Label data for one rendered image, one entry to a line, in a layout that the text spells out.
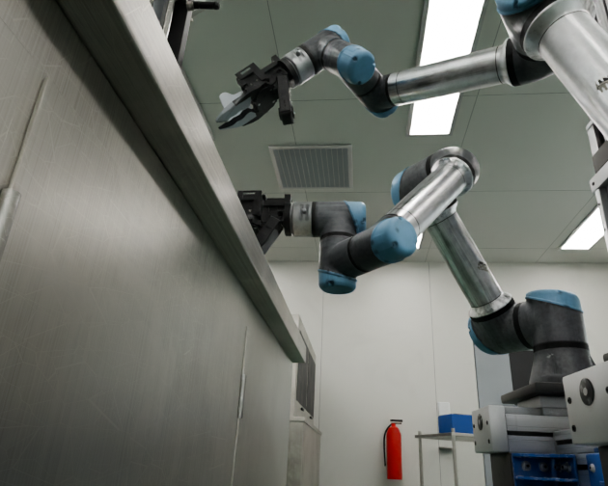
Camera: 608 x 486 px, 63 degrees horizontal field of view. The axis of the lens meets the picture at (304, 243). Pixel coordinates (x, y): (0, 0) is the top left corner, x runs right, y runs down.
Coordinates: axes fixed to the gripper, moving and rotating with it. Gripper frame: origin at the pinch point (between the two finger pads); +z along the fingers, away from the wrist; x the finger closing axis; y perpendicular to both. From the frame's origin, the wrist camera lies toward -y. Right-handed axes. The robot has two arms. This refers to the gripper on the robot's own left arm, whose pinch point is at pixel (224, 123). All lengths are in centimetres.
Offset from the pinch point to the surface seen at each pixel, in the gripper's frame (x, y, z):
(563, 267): -448, -53, -283
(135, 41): 68, -47, 17
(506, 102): -176, 35, -188
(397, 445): -432, -79, -19
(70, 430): 61, -61, 32
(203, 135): 56, -45, 15
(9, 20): 74, -48, 21
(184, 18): 30.4, -2.1, 0.3
